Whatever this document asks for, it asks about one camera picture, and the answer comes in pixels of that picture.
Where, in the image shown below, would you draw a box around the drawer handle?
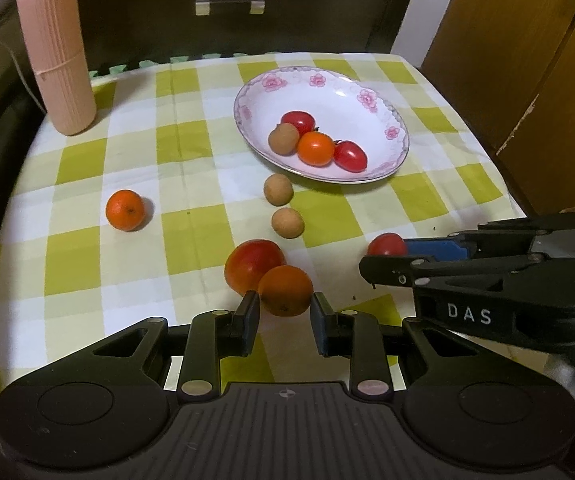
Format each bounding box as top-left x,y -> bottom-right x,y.
195,0 -> 267,16

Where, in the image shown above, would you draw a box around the green checkered tablecloth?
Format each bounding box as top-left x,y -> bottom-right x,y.
0,52 -> 528,401

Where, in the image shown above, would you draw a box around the large red tomato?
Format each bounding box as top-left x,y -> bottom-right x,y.
224,239 -> 287,298

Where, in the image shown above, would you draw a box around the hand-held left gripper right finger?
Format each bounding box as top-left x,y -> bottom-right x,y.
310,291 -> 493,403

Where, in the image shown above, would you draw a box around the green foam mat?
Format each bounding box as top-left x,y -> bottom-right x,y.
88,51 -> 278,79

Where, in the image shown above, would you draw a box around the pink ribbed case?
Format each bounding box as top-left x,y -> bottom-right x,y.
16,0 -> 97,136

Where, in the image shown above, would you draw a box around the small red tomato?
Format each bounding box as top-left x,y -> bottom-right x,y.
280,111 -> 317,136
366,232 -> 408,257
333,140 -> 368,173

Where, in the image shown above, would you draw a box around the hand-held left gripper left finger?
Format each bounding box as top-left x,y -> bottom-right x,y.
75,290 -> 262,404

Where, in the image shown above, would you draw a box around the white cable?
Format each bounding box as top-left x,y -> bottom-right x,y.
0,30 -> 48,116

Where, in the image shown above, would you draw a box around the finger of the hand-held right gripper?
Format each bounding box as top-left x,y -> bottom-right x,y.
359,252 -> 544,290
405,213 -> 575,261

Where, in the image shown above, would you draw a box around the orange tangerine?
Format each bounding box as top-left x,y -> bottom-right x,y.
106,189 -> 146,232
296,131 -> 336,167
258,265 -> 314,317

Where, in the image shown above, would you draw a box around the brown longan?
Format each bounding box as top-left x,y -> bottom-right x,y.
272,207 -> 304,239
263,173 -> 294,207
268,123 -> 301,155

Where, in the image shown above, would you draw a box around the light wooden cabinet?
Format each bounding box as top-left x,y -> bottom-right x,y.
420,0 -> 575,222

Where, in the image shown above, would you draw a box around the white floral plate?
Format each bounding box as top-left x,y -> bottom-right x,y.
234,66 -> 411,184

